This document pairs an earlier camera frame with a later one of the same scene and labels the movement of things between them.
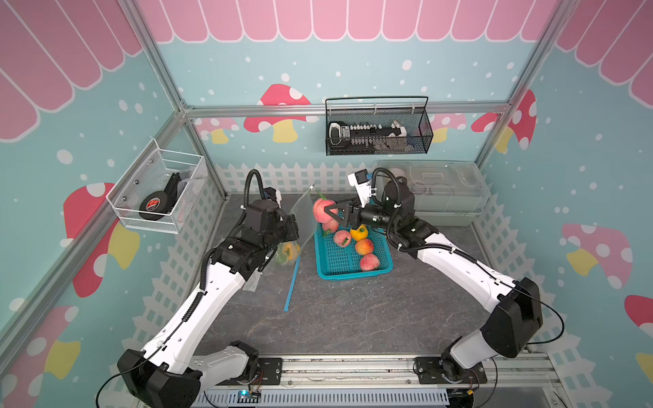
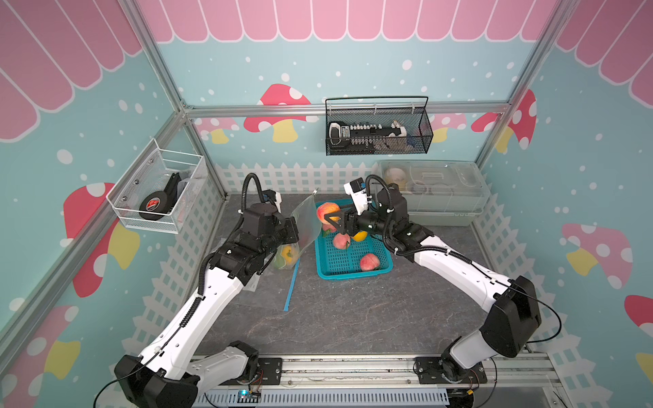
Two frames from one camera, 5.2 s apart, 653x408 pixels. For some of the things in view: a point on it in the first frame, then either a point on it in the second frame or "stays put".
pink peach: (342, 238) stays put
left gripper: (288, 221) stays put
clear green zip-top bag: (288, 252) stays put
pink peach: (320, 215) → (290, 257)
